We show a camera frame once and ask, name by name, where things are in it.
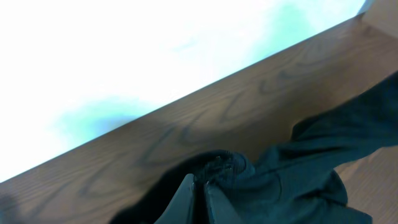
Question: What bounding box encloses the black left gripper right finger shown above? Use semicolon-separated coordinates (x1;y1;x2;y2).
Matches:
204;184;244;224

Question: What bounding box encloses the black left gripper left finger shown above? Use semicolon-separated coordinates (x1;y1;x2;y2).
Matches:
155;174;195;224

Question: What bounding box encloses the black t-shirt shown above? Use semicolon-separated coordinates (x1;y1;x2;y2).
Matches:
112;74;397;224

